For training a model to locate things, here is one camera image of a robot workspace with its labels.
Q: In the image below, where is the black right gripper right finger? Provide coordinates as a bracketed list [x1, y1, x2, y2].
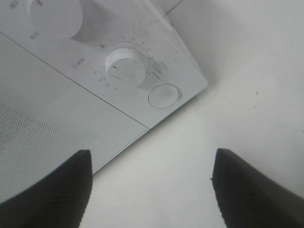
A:
[211, 148, 304, 228]

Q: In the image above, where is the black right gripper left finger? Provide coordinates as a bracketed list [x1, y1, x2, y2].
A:
[0, 150, 92, 228]

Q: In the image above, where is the round door release button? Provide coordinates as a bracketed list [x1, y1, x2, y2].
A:
[148, 84, 180, 109]

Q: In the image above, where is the white microwave door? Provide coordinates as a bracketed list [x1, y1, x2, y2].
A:
[0, 36, 147, 201]

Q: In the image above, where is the lower white timer knob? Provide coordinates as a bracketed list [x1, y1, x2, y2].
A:
[105, 47, 146, 89]

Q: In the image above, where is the white microwave oven body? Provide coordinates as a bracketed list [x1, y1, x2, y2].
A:
[0, 0, 207, 128]

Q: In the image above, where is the upper white power knob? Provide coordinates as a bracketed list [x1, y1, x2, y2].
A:
[24, 0, 83, 39]

